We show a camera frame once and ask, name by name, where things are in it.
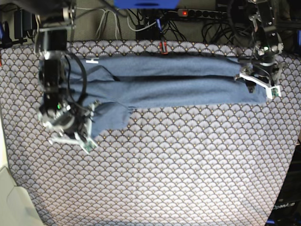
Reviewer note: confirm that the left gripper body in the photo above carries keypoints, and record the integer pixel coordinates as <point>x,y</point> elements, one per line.
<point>265,68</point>

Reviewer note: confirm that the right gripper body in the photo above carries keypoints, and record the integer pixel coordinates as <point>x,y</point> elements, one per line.
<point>69,120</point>

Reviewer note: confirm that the blue T-shirt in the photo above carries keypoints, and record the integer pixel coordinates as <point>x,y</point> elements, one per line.
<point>124,83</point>

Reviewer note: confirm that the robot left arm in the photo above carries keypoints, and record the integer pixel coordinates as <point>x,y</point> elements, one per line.
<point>266,40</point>

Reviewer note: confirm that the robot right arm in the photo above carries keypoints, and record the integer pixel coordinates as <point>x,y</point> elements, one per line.
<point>54,19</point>

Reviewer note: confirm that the fan-patterned table cloth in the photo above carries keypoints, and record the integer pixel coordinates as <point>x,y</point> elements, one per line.
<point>220,165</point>

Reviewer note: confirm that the red table clamp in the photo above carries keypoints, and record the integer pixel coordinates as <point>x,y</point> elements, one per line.
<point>163,47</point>

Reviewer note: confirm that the black power strip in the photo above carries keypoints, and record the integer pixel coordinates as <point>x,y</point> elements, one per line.
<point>201,14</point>

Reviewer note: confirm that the black power adapter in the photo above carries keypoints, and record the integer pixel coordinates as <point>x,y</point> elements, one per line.
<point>24,22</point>

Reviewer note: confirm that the black OpenArm box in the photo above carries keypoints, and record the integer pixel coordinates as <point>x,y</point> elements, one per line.
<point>287,209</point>

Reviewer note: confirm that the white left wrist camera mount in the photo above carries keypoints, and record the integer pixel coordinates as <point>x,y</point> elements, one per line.
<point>272,89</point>

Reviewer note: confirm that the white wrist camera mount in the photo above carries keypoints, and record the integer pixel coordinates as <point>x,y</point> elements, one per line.
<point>272,89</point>
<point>87,145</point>

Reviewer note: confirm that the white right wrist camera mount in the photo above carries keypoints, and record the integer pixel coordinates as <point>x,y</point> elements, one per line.
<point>87,145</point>

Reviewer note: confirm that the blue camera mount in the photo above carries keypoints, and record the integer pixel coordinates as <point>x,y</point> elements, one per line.
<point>146,4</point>

